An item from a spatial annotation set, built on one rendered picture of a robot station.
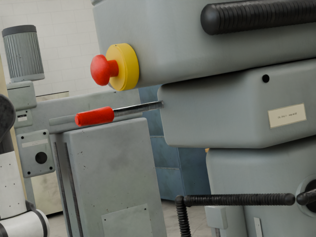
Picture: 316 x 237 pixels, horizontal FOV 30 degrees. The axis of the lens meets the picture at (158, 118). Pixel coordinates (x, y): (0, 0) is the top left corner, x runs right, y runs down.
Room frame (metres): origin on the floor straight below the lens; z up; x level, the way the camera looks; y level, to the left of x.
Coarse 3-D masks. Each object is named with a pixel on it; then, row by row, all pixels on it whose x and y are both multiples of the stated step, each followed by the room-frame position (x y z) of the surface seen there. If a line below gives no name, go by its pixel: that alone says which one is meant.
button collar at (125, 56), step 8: (112, 48) 0.75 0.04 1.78; (120, 48) 0.74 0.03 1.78; (128, 48) 0.74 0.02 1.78; (112, 56) 0.76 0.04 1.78; (120, 56) 0.74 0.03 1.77; (128, 56) 0.74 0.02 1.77; (136, 56) 0.74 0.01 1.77; (120, 64) 0.74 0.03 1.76; (128, 64) 0.73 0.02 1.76; (136, 64) 0.74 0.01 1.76; (120, 72) 0.75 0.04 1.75; (128, 72) 0.73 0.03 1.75; (136, 72) 0.74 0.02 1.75; (112, 80) 0.77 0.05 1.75; (120, 80) 0.75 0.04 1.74; (128, 80) 0.74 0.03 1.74; (136, 80) 0.75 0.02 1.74; (120, 88) 0.75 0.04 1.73; (128, 88) 0.75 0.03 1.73
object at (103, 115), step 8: (144, 104) 0.88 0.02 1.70; (152, 104) 0.89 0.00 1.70; (160, 104) 0.89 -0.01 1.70; (80, 112) 0.84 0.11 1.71; (88, 112) 0.84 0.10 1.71; (96, 112) 0.84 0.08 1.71; (104, 112) 0.84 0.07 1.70; (112, 112) 0.85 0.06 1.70; (120, 112) 0.86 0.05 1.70; (128, 112) 0.87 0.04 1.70; (136, 112) 0.88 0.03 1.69; (80, 120) 0.83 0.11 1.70; (88, 120) 0.83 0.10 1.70; (96, 120) 0.84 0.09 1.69; (104, 120) 0.84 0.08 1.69; (112, 120) 0.85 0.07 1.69
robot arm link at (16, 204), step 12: (0, 156) 1.32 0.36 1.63; (12, 156) 1.35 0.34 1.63; (0, 168) 1.32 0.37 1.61; (12, 168) 1.34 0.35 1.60; (0, 180) 1.32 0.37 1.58; (12, 180) 1.33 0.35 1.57; (0, 192) 1.32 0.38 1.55; (12, 192) 1.33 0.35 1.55; (0, 204) 1.31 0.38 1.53; (12, 204) 1.32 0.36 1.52; (24, 204) 1.35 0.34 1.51; (0, 216) 1.31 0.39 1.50; (12, 216) 1.36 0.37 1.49; (48, 228) 1.34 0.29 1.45
